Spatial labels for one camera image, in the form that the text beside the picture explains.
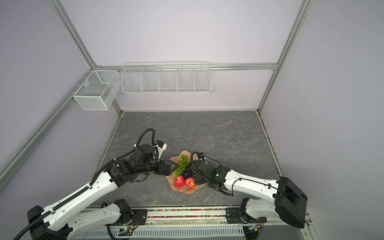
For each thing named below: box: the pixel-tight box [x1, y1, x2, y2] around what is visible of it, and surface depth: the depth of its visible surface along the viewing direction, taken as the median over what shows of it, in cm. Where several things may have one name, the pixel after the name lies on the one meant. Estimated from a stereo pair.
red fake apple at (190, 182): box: [185, 177, 196, 189], surface depth 80 cm
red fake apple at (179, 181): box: [174, 175, 186, 188], surface depth 80 cm
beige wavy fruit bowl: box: [165, 150, 206, 194], surface depth 81 cm
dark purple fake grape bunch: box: [181, 164, 194, 180], surface depth 84 cm
